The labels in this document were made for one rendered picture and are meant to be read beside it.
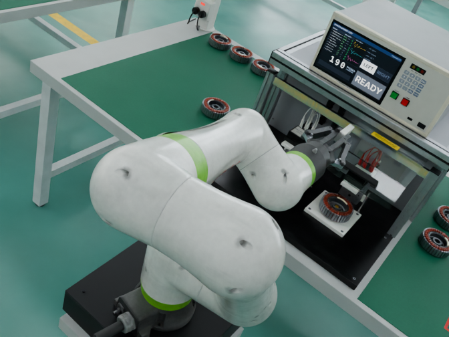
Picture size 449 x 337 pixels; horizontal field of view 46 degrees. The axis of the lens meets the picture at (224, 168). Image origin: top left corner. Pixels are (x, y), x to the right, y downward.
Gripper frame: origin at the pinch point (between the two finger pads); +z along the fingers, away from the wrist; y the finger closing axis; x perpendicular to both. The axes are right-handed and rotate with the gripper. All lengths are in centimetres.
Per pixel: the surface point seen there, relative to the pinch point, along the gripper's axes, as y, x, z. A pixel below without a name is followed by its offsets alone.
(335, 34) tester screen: -25.8, 4.0, 35.6
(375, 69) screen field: -8.8, 3.6, 35.5
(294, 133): -16.0, -28.5, 28.0
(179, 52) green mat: -87, -59, 60
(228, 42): -79, -53, 86
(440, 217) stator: 40, -32, 57
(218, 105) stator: -49, -49, 38
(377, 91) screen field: -4.0, -1.5, 35.6
